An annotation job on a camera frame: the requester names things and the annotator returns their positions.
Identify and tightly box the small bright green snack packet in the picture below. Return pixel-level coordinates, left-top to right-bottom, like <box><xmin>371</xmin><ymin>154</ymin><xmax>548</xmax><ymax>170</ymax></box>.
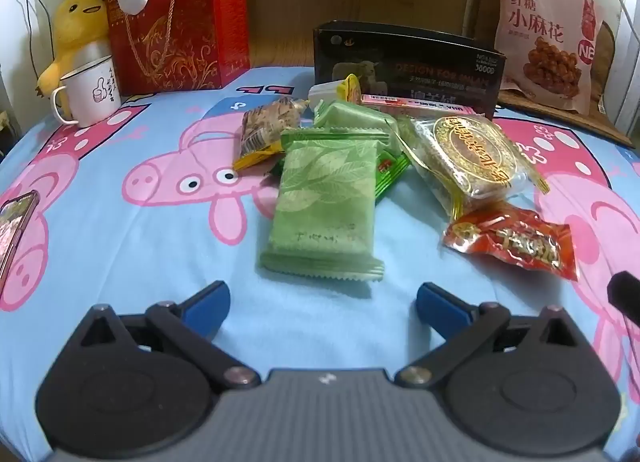
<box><xmin>372</xmin><ymin>149</ymin><xmax>412</xmax><ymax>203</ymax></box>

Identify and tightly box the black cardboard box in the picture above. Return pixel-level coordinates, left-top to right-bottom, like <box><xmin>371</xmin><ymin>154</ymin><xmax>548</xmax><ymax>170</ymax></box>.
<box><xmin>312</xmin><ymin>22</ymin><xmax>507</xmax><ymax>117</ymax></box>

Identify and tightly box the blue cartoon pig bedsheet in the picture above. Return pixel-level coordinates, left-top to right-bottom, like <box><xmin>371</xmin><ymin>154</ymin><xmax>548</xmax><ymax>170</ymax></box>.
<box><xmin>0</xmin><ymin>64</ymin><xmax>640</xmax><ymax>462</ymax></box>

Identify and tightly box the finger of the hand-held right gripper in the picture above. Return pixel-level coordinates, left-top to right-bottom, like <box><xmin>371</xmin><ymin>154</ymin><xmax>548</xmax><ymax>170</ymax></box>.
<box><xmin>606</xmin><ymin>269</ymin><xmax>640</xmax><ymax>329</ymax></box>

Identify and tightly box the large pink snack bag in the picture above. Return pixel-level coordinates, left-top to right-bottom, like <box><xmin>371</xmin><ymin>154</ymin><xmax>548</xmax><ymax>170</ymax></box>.
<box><xmin>492</xmin><ymin>0</ymin><xmax>603</xmax><ymax>115</ymax></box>

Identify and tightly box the red snack packet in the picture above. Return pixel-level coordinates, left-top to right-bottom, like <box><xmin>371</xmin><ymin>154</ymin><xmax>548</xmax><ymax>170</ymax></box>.
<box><xmin>442</xmin><ymin>202</ymin><xmax>580</xmax><ymax>283</ymax></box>

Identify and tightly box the light green snack packet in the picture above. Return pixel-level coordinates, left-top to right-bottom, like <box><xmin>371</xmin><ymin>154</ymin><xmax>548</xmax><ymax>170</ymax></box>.
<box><xmin>312</xmin><ymin>99</ymin><xmax>401</xmax><ymax>153</ymax></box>

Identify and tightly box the red gift box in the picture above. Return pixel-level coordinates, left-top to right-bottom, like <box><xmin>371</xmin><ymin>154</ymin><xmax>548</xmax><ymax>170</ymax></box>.
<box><xmin>105</xmin><ymin>0</ymin><xmax>251</xmax><ymax>95</ymax></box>

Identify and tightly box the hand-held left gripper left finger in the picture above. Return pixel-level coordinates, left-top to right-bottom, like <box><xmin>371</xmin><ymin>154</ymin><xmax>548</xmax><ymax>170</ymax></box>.
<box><xmin>65</xmin><ymin>281</ymin><xmax>262</xmax><ymax>388</ymax></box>

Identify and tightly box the small white yellow packet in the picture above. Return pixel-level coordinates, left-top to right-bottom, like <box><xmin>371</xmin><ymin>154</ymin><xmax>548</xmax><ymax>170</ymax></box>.
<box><xmin>307</xmin><ymin>74</ymin><xmax>363</xmax><ymax>110</ymax></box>

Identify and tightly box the brown and yellow snack packet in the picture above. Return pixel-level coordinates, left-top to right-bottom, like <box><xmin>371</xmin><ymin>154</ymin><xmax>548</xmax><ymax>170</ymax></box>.
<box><xmin>232</xmin><ymin>96</ymin><xmax>311</xmax><ymax>173</ymax></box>

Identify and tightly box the pink and white strip packet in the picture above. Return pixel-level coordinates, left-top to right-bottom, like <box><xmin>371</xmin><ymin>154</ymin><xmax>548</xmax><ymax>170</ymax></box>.
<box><xmin>360</xmin><ymin>94</ymin><xmax>486</xmax><ymax>117</ymax></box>

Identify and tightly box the yellow duck plush toy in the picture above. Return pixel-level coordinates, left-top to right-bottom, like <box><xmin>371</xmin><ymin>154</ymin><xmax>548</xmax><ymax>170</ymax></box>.
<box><xmin>36</xmin><ymin>0</ymin><xmax>111</xmax><ymax>97</ymax></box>

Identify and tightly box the gold mooncake packet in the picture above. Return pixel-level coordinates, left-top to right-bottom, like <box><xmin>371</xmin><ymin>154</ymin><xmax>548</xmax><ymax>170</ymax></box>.
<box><xmin>400</xmin><ymin>114</ymin><xmax>551</xmax><ymax>220</ymax></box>

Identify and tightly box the white enamel mug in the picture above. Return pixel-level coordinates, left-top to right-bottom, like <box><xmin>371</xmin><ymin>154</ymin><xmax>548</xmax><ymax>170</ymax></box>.
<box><xmin>50</xmin><ymin>56</ymin><xmax>122</xmax><ymax>129</ymax></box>

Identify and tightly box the large light green leaf packet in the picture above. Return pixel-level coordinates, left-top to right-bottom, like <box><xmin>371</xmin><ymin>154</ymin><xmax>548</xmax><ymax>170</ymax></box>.
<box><xmin>257</xmin><ymin>127</ymin><xmax>396</xmax><ymax>283</ymax></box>

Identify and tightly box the smartphone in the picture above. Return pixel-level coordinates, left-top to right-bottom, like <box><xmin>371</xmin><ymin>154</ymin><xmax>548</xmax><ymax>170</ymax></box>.
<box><xmin>0</xmin><ymin>190</ymin><xmax>41</xmax><ymax>283</ymax></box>

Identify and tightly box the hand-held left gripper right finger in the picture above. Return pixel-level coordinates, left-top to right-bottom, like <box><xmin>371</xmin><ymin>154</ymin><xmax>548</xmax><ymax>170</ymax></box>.
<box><xmin>396</xmin><ymin>282</ymin><xmax>598</xmax><ymax>388</ymax></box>

